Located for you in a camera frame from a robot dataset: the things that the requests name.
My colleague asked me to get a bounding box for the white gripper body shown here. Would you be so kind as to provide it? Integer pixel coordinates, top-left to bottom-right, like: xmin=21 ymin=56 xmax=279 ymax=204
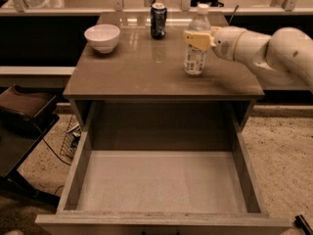
xmin=213 ymin=26 xmax=246 ymax=62

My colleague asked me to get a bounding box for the clear plastic water bottle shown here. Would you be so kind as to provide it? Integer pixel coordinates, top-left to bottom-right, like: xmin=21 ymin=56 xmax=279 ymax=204
xmin=184 ymin=3 xmax=211 ymax=75

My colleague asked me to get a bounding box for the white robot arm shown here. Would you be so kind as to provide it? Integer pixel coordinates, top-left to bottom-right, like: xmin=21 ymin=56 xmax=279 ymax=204
xmin=184 ymin=26 xmax=313 ymax=91

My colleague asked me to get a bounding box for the grey cabinet with glossy top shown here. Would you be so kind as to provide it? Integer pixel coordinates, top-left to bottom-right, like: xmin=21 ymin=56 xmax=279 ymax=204
xmin=64 ymin=12 xmax=264 ymax=124

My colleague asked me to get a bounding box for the open grey drawer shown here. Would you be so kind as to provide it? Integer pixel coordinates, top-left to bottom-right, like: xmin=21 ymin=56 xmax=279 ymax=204
xmin=36 ymin=102 xmax=291 ymax=235

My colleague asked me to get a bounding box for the dark blue soda can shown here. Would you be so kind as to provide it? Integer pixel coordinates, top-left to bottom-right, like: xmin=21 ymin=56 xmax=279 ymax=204
xmin=151 ymin=3 xmax=167 ymax=39

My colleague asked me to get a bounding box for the white ceramic bowl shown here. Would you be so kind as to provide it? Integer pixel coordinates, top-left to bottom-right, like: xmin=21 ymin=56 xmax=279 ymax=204
xmin=84 ymin=24 xmax=120 ymax=53

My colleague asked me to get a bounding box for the dark chair at left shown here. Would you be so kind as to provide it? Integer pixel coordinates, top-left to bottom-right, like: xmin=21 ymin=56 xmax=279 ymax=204
xmin=0 ymin=85 xmax=60 ymax=207

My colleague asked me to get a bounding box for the black object bottom right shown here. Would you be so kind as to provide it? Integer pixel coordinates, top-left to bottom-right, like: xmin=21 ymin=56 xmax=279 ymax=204
xmin=294 ymin=214 xmax=313 ymax=235

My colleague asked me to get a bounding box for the wire mesh basket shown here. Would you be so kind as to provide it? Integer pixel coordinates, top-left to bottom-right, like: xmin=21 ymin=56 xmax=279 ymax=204
xmin=60 ymin=116 xmax=81 ymax=161

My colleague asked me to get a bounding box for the black cable on floor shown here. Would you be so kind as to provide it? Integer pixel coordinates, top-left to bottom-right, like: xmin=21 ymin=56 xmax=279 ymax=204
xmin=33 ymin=122 xmax=72 ymax=166

